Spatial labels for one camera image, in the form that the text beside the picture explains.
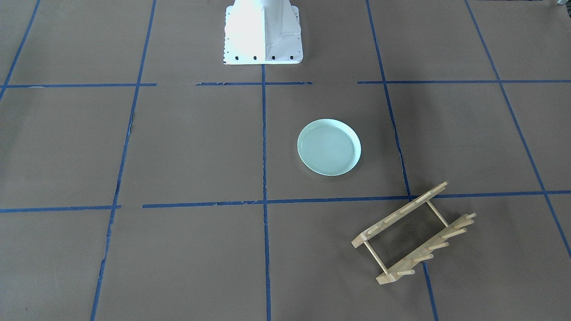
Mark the light green round plate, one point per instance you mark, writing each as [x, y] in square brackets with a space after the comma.
[329, 147]

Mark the wooden dish rack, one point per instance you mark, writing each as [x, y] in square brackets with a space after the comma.
[410, 235]

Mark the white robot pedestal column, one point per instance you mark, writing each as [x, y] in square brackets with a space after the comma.
[258, 32]

